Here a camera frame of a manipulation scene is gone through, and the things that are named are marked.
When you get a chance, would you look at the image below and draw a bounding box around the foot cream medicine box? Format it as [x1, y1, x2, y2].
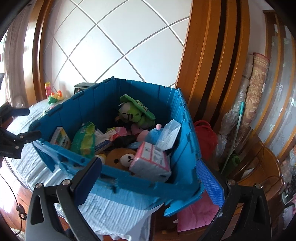
[94, 130, 119, 155]

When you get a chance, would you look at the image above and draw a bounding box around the pink yellow candy tube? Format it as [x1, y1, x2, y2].
[45, 81, 52, 98]

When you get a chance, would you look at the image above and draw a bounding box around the green yellow duck plush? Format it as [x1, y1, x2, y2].
[48, 90, 64, 104]

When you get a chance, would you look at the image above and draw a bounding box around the light blue tablecloth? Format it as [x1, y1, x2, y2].
[5, 97, 163, 241]

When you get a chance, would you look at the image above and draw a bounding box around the pink seat cushion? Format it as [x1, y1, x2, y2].
[177, 191, 219, 232]

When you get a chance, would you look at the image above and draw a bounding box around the green tissue pack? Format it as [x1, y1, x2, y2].
[70, 121, 95, 159]

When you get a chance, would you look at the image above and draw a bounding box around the wooden chair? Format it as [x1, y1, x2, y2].
[223, 136, 284, 229]

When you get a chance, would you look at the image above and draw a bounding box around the brown bear plush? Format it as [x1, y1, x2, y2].
[104, 148, 136, 171]

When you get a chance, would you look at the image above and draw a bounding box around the black gift bag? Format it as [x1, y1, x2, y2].
[73, 82, 95, 94]

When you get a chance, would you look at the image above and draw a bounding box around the blue folding storage crate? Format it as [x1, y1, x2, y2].
[29, 77, 204, 216]

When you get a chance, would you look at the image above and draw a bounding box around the pink tissue pack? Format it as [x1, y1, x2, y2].
[129, 142, 171, 182]

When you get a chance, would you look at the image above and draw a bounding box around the red plastic basket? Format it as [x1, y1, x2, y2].
[194, 120, 217, 161]

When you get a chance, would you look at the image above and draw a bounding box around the blue round plush toy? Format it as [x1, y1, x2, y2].
[137, 124, 163, 145]

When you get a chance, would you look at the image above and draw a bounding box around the green frog hat plush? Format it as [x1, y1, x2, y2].
[118, 94, 156, 129]

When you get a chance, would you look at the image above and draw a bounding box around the clear plastic container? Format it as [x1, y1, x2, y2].
[156, 120, 181, 151]

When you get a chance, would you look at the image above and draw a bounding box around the teal mop handle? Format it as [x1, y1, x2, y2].
[221, 101, 244, 174]

